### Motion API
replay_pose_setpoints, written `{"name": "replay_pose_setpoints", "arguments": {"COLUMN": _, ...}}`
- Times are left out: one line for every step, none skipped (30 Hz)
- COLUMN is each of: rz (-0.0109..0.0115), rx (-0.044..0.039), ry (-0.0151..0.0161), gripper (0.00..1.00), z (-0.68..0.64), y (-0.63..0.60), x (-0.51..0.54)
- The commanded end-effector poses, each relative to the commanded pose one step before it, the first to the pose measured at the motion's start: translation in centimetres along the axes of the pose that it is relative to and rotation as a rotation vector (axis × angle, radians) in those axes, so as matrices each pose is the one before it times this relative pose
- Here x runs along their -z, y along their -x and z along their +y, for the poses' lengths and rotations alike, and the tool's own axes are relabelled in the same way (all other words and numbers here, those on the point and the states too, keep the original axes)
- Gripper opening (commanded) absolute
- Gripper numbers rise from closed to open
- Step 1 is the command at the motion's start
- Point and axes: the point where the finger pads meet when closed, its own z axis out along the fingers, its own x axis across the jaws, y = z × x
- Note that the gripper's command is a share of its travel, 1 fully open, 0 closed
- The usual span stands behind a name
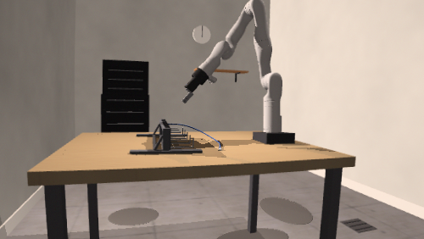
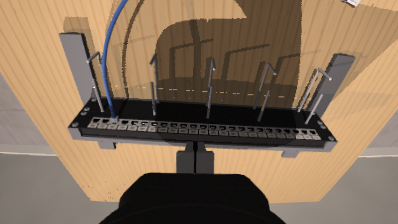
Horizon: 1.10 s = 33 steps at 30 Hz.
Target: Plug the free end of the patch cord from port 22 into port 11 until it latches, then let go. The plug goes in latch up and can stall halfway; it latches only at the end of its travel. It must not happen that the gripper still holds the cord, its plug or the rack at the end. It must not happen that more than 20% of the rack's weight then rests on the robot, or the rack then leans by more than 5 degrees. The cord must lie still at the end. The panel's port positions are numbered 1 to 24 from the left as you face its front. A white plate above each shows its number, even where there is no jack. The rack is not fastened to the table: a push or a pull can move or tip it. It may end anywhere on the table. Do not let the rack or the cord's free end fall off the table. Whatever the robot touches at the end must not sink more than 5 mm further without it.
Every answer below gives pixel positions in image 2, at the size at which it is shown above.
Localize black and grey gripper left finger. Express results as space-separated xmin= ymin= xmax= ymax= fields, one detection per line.
xmin=176 ymin=141 xmax=195 ymax=173

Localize blue cable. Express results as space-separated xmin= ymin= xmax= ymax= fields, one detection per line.
xmin=102 ymin=0 xmax=128 ymax=111

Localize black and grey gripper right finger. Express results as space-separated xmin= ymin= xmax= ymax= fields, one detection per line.
xmin=195 ymin=142 xmax=214 ymax=174

